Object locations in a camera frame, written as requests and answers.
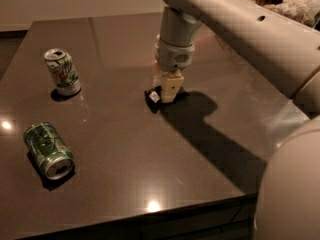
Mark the black rxbar chocolate bar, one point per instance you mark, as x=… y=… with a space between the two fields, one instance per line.
x=153 y=98

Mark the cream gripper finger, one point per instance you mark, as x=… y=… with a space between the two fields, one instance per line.
x=170 y=85
x=157 y=73

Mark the crumpled white plastic bag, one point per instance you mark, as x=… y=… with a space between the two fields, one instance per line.
x=306 y=12

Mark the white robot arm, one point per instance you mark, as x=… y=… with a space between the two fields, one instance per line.
x=287 y=54

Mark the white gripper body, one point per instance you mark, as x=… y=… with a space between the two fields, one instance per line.
x=174 y=56

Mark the green soda can lying down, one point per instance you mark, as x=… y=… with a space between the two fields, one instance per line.
x=49 y=151

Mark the white upright soda can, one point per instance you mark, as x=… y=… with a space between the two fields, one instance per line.
x=65 y=77

